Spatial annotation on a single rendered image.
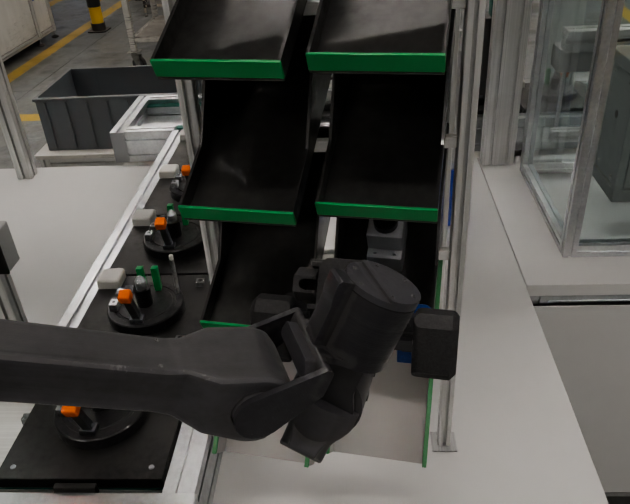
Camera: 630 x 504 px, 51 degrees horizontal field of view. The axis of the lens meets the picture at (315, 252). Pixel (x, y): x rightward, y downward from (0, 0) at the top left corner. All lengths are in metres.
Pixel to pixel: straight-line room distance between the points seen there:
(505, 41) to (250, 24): 1.23
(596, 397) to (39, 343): 1.48
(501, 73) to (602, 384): 0.84
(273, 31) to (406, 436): 0.55
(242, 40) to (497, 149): 1.36
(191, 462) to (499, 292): 0.76
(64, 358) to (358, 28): 0.44
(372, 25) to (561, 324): 1.02
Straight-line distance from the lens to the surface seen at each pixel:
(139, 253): 1.45
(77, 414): 0.97
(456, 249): 0.87
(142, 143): 2.13
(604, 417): 1.81
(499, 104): 1.93
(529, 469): 1.12
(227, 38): 0.70
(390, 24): 0.70
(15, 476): 1.06
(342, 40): 0.69
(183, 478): 0.99
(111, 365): 0.43
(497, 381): 1.24
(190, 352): 0.46
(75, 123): 2.97
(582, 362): 1.67
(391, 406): 0.93
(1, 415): 1.24
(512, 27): 1.87
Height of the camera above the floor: 1.70
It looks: 33 degrees down
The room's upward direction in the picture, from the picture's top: 4 degrees counter-clockwise
